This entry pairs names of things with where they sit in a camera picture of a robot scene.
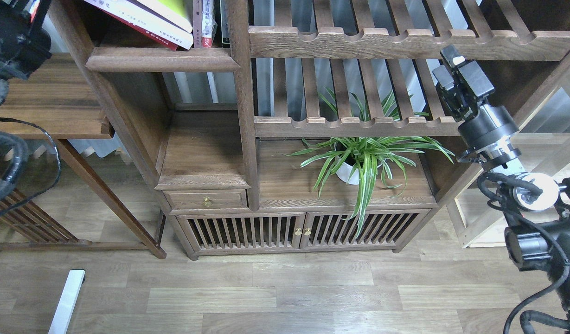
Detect potted spider plant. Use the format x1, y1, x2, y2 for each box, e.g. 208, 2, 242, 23
285, 87, 455, 237

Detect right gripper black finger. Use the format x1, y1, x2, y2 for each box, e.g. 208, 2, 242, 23
440, 45, 466, 68

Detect white table leg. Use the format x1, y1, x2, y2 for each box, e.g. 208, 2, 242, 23
49, 269, 86, 334

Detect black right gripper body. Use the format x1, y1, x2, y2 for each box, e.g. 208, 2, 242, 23
440, 60, 519, 156

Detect maroon upright book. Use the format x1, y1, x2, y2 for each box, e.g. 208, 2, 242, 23
192, 0, 203, 48

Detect red white upright book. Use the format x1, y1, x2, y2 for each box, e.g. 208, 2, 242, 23
200, 0, 216, 48

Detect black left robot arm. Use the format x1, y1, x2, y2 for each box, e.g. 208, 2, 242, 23
0, 0, 51, 201

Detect yellow green book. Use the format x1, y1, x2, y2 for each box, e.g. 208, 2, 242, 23
138, 0, 193, 32

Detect dark wooden bookshelf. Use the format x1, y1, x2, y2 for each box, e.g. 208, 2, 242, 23
49, 0, 570, 260

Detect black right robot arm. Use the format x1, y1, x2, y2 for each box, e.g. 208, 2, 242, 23
434, 45, 570, 334

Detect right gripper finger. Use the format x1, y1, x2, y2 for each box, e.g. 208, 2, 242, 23
433, 66, 455, 91

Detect dark upright book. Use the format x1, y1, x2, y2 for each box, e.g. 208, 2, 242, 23
219, 0, 231, 47

